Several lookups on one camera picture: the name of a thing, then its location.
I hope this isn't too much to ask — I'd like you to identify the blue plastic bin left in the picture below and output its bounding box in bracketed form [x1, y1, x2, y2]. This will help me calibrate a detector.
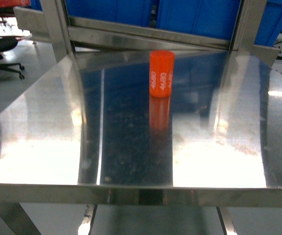
[66, 0, 155, 27]

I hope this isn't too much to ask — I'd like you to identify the blue plastic bin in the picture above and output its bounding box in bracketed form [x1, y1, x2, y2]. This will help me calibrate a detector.
[66, 0, 155, 27]
[156, 0, 282, 47]

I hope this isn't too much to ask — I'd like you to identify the blue plastic bin right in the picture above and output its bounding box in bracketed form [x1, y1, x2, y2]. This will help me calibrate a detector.
[156, 0, 282, 47]

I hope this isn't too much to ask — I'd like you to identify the stainless steel rack frame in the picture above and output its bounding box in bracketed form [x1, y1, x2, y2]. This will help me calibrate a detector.
[13, 0, 282, 71]

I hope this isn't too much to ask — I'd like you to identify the red metal table frame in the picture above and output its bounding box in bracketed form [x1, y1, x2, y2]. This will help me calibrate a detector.
[0, 0, 31, 9]

